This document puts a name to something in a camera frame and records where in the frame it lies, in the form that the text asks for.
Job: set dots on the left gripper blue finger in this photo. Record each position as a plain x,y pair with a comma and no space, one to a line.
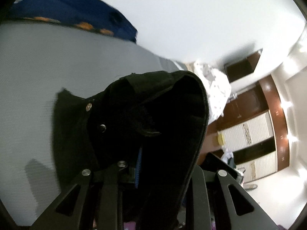
137,168

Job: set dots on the black pants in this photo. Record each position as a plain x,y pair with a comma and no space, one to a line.
164,114

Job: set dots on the white dotted cloth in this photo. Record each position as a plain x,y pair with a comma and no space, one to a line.
217,87

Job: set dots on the brown white wardrobe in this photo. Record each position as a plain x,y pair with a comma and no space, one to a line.
254,130

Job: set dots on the grey mesh mattress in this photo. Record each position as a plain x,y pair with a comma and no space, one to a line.
38,60

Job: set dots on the blue floral blanket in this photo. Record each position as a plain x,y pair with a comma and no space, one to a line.
91,15

